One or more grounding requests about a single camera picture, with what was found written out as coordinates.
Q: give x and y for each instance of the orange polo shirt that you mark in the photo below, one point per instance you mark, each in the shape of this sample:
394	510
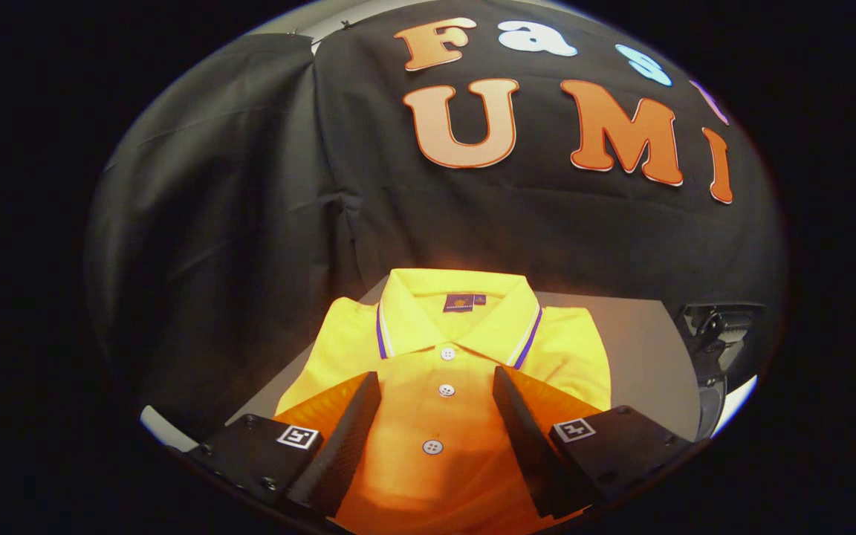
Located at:
443	349

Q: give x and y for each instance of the grey side table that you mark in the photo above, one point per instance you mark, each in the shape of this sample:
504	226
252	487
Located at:
643	357

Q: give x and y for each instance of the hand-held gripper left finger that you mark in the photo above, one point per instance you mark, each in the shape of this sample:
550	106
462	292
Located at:
346	455

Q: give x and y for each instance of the dark grey washing machine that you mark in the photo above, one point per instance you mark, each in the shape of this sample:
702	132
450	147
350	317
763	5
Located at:
718	334

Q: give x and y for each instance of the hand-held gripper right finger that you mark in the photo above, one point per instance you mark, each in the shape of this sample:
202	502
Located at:
536	455

